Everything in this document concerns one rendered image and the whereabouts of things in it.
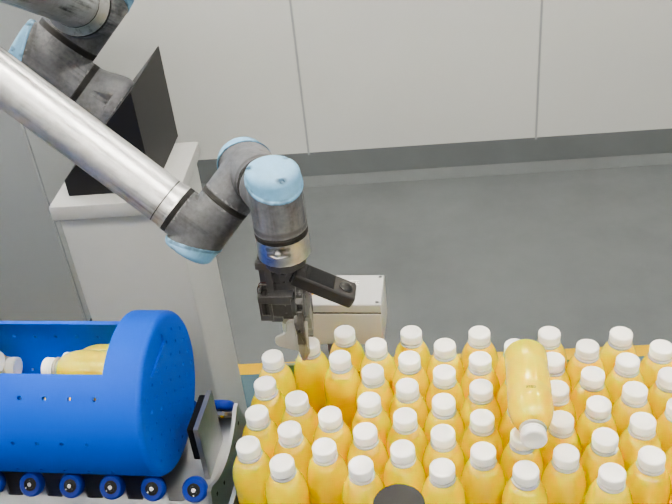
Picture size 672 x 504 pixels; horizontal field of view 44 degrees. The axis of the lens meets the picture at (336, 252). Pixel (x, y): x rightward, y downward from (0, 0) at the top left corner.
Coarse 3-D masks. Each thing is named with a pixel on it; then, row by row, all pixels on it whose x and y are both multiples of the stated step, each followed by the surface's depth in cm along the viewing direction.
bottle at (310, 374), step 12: (300, 360) 153; (312, 360) 153; (324, 360) 154; (300, 372) 153; (312, 372) 153; (324, 372) 154; (300, 384) 155; (312, 384) 154; (312, 396) 155; (324, 396) 156
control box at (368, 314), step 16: (368, 288) 164; (384, 288) 168; (320, 304) 162; (336, 304) 161; (352, 304) 161; (368, 304) 160; (384, 304) 167; (320, 320) 164; (336, 320) 163; (352, 320) 163; (368, 320) 162; (384, 320) 167; (320, 336) 166; (368, 336) 164; (384, 336) 166
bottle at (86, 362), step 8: (72, 352) 143; (80, 352) 142; (88, 352) 142; (96, 352) 142; (104, 352) 142; (56, 360) 144; (64, 360) 142; (72, 360) 141; (80, 360) 141; (88, 360) 141; (96, 360) 141; (104, 360) 140; (56, 368) 142; (64, 368) 141; (72, 368) 141; (80, 368) 140; (88, 368) 140; (96, 368) 140
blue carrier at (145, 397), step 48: (0, 336) 162; (48, 336) 160; (96, 336) 159; (144, 336) 136; (0, 384) 136; (48, 384) 134; (96, 384) 133; (144, 384) 134; (192, 384) 157; (0, 432) 136; (48, 432) 135; (96, 432) 133; (144, 432) 134
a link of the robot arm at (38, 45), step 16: (32, 32) 194; (48, 32) 193; (16, 48) 192; (32, 48) 193; (48, 48) 193; (64, 48) 194; (80, 48) 195; (32, 64) 194; (48, 64) 194; (64, 64) 195; (80, 64) 198; (48, 80) 195; (64, 80) 196; (80, 80) 197
